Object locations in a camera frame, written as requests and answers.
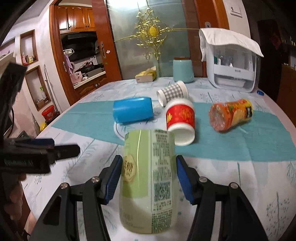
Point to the white countertop appliance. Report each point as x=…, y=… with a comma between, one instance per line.
x=231, y=67

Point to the red plastic bucket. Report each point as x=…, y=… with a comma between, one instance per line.
x=49, y=112

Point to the frosted glass door gold ornament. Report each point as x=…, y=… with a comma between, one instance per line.
x=148, y=34

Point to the white cloth on appliance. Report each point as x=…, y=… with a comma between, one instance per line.
x=221, y=37

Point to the blue bottle cap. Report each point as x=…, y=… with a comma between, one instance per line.
x=260, y=92

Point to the person's left hand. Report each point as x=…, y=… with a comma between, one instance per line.
x=14, y=208

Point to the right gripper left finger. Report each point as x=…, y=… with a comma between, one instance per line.
x=59, y=221

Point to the light blue ceramic jar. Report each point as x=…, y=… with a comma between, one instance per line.
x=183, y=69

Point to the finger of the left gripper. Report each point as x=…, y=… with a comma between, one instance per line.
x=62, y=152
x=43, y=142

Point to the leaf pattern tablecloth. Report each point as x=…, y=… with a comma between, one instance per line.
x=239, y=137

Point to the orange plastic bottle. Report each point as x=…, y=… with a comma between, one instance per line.
x=226, y=115

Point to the wooden kitchen cabinet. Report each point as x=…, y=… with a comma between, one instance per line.
x=83, y=47

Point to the grey checkered paper cup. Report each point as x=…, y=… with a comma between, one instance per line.
x=176, y=90

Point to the red white paper cup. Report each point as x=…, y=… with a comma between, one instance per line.
x=180, y=120

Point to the blue plastic cup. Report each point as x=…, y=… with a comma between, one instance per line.
x=132, y=110

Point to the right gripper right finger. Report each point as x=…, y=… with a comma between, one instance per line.
x=239, y=220

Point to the yellow tissue box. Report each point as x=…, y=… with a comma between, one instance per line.
x=148, y=75

